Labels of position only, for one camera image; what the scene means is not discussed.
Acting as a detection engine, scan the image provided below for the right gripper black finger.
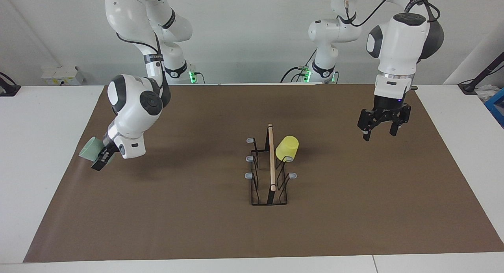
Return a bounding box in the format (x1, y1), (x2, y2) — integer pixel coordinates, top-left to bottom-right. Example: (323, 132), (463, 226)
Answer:
(91, 149), (115, 171)

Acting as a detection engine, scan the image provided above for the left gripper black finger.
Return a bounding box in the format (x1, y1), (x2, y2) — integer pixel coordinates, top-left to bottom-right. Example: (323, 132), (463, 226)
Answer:
(390, 104), (412, 136)
(358, 110), (380, 141)

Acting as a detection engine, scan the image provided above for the green plastic cup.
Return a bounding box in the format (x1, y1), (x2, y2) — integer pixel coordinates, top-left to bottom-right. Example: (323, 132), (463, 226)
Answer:
(79, 137), (115, 163)

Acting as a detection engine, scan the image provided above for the yellow plastic cup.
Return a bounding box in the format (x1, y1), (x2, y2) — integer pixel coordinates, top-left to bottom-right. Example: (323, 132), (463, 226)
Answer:
(276, 136), (300, 162)

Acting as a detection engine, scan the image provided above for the crumpled clear plastic bag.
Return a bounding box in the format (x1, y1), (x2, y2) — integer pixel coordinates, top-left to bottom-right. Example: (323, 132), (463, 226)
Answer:
(476, 84), (501, 103)

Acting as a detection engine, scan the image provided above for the blue box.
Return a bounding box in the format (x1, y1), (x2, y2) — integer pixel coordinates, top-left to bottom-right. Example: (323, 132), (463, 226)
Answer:
(484, 88), (504, 127)

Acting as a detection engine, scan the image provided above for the brown table mat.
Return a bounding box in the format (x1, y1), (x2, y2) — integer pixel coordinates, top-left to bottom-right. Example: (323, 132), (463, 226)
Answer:
(23, 83), (504, 263)

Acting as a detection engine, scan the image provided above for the black camera stand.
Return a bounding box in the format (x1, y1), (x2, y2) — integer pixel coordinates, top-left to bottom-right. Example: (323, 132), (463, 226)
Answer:
(458, 52), (504, 95)

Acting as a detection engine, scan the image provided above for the black base cable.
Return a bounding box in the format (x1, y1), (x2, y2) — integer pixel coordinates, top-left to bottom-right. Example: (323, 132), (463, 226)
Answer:
(280, 67), (306, 83)

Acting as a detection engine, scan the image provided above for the black wire cup rack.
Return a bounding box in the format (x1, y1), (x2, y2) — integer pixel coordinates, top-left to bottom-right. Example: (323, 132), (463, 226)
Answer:
(245, 123), (298, 206)

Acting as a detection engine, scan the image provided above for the black clamp mount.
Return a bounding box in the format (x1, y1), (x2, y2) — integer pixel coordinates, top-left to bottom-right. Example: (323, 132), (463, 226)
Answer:
(0, 71), (21, 97)

